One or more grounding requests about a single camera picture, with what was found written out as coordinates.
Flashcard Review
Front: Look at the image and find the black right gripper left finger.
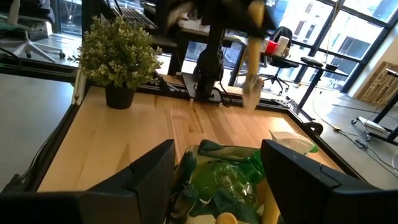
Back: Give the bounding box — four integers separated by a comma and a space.
0, 139, 177, 224

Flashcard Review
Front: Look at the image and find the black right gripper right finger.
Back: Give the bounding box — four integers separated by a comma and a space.
261, 139, 398, 224

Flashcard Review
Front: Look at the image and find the wooden handled steel trowel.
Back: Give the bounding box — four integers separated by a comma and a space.
241, 0, 267, 111

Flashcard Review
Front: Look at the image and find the beige green-trimmed gardening bag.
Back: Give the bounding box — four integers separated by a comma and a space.
169, 139, 280, 224

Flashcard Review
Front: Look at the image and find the red cup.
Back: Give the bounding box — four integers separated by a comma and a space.
265, 40, 279, 55

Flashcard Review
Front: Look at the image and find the white cup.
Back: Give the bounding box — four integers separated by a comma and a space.
275, 35, 290, 57

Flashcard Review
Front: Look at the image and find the black arched table clamp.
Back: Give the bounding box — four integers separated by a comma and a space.
303, 121, 325, 136

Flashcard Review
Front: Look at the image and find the black office chair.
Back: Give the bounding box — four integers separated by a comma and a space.
262, 26, 300, 96

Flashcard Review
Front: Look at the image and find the black keyboard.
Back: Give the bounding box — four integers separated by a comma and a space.
117, 6, 160, 31

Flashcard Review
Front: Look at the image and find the black office desk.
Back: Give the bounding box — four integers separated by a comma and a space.
174, 24, 349, 109

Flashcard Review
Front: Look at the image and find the artificial potted green plant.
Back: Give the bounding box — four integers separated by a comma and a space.
67, 15, 163, 110

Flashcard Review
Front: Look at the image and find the large black-framed window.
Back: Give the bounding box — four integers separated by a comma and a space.
264, 0, 398, 93

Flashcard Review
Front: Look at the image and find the wooden slat panel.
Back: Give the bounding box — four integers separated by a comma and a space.
356, 60, 398, 106

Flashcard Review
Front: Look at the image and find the white office chair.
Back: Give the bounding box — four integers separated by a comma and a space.
0, 0, 67, 63

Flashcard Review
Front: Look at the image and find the black aluminium table frame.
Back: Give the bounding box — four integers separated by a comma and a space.
0, 55, 365, 194

